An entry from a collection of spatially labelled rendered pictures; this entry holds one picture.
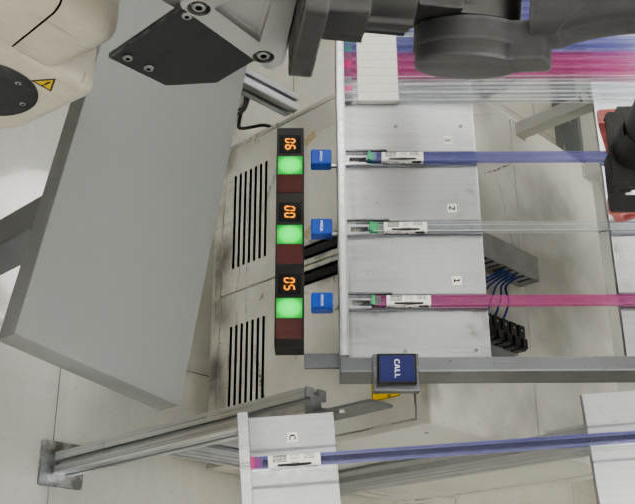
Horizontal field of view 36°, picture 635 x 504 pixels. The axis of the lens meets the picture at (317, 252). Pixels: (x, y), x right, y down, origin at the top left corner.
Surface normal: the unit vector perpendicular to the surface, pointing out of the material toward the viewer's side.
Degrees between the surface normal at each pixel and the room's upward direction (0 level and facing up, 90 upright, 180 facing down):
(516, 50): 68
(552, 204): 0
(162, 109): 0
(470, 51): 54
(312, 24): 90
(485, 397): 0
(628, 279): 46
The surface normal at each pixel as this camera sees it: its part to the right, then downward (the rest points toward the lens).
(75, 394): 0.72, -0.27
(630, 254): 0.00, -0.39
